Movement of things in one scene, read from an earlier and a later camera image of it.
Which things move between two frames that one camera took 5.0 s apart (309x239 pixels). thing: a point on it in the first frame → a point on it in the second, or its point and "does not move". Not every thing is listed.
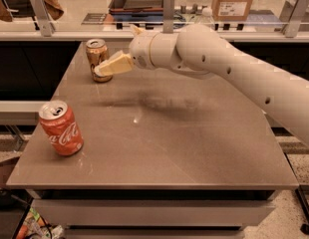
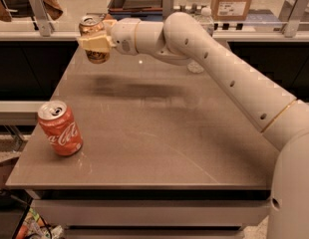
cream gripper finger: x=136 y=31 → x=109 y=22
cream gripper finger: x=120 y=62 → x=101 y=44
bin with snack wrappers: x=34 y=226 does not move
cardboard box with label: x=232 y=2 does not move
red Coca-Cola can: x=61 y=127 does not move
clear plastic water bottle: x=206 y=18 does not move
